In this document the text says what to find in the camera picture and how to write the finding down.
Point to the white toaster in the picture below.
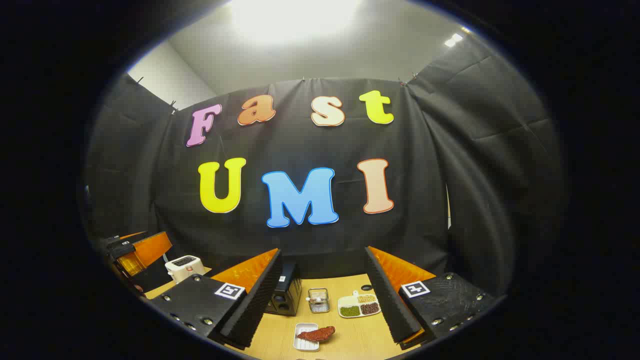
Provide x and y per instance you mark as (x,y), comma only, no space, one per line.
(182,267)

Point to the red raw steak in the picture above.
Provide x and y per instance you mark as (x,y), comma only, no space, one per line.
(317,334)

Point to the black electric oven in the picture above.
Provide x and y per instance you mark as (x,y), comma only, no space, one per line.
(287,290)

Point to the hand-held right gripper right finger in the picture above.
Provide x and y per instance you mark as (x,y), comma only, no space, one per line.
(390,300)

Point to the white rectangular dish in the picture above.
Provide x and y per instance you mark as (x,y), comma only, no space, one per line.
(302,345)

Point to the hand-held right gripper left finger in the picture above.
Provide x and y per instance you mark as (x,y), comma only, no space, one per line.
(255,300)

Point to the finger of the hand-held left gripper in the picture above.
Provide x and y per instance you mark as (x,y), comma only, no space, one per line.
(132,235)
(152,250)

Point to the small ceiling light panel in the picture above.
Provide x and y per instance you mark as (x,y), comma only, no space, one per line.
(453,40)

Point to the black backdrop cloth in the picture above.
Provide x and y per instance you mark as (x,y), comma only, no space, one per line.
(300,245)

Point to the white divided bean dish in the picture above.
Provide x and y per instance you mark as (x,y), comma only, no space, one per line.
(350,310)

